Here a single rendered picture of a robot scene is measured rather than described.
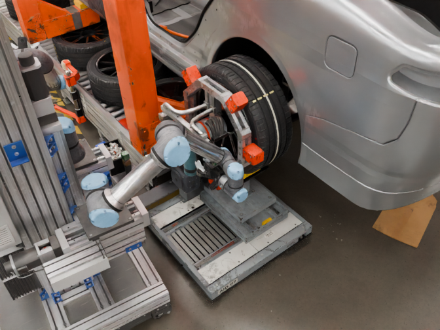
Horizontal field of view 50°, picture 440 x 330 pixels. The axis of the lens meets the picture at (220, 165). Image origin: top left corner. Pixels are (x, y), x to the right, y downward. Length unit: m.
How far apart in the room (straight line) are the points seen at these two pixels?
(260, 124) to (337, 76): 0.51
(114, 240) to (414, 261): 1.88
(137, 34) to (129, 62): 0.16
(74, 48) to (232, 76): 2.22
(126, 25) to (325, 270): 1.86
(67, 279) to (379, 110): 1.53
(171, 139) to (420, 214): 2.12
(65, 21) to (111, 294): 2.69
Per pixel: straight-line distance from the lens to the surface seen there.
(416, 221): 3.50
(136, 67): 2.70
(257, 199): 3.13
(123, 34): 2.59
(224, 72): 2.53
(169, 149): 1.90
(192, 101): 2.83
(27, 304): 2.90
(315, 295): 2.99
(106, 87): 3.91
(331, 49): 2.13
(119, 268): 2.88
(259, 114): 2.45
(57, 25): 4.63
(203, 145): 2.17
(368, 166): 2.25
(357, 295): 3.03
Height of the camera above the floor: 2.49
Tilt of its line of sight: 42 degrees down
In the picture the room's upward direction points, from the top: 2 degrees counter-clockwise
